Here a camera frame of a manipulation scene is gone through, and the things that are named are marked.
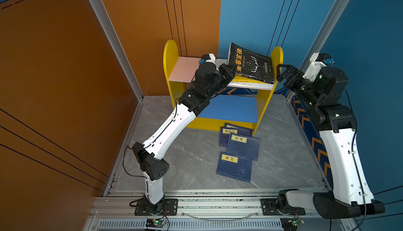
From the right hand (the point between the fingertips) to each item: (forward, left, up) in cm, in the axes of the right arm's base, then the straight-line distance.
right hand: (282, 69), depth 60 cm
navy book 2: (+2, +19, -47) cm, 50 cm away
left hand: (+3, +16, +1) cm, 16 cm away
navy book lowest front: (-18, +15, -51) cm, 56 cm away
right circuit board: (-44, -8, -52) cm, 68 cm away
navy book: (-6, +8, -49) cm, 50 cm away
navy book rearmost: (+3, +8, -46) cm, 47 cm away
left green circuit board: (-44, +53, -51) cm, 86 cm away
